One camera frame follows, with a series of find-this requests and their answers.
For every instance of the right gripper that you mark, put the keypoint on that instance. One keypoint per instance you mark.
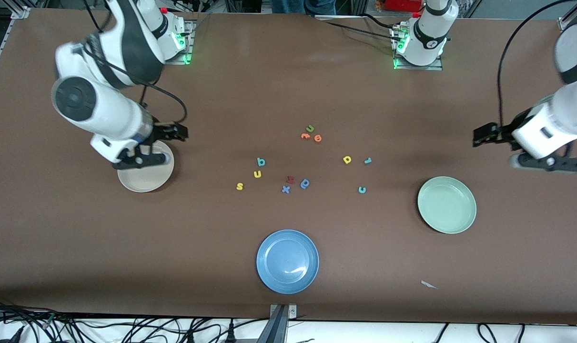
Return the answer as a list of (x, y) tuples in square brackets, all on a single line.
[(163, 132)]

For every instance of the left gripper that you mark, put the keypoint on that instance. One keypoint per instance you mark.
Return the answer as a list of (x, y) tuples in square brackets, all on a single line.
[(502, 133)]

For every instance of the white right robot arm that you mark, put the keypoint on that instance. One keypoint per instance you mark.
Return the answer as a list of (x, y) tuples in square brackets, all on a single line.
[(112, 114)]

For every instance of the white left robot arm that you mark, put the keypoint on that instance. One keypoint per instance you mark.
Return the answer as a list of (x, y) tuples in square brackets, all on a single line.
[(562, 112)]

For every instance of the brown beige plate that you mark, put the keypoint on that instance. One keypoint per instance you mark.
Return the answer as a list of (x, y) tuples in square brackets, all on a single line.
[(145, 182)]

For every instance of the green plate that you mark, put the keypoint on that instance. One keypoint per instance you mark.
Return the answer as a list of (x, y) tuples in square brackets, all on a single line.
[(446, 205)]

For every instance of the aluminium corner profile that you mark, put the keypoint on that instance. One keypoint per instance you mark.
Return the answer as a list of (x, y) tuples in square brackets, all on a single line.
[(568, 21)]

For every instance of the blue foam letter a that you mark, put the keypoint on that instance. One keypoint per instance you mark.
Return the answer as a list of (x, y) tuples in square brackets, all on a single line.
[(303, 185)]

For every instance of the red box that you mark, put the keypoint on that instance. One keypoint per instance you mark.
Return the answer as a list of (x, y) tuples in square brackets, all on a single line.
[(402, 5)]

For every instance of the white paper scrap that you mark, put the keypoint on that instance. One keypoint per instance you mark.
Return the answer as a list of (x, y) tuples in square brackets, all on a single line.
[(429, 284)]

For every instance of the blue plate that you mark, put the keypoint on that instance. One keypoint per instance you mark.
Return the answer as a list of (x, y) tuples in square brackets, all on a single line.
[(287, 261)]

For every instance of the person in blue jeans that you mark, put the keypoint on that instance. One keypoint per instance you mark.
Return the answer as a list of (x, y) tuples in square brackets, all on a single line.
[(302, 5)]

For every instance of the black power plug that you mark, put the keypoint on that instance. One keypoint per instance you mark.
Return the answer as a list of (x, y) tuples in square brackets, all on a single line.
[(230, 333), (190, 337)]

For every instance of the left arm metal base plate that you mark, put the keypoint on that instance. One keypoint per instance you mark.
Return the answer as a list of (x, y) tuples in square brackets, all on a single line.
[(436, 66)]

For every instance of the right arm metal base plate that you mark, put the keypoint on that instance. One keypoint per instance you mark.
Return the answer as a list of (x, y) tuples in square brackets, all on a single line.
[(189, 43)]

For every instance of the aluminium table edge rail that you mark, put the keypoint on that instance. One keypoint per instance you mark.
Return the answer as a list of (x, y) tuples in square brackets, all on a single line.
[(2, 47)]

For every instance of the aluminium corner bracket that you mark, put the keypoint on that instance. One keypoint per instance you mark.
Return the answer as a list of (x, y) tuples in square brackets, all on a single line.
[(20, 13)]

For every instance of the aluminium profile bracket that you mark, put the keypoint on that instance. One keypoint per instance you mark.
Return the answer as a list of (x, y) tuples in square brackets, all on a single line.
[(278, 328)]

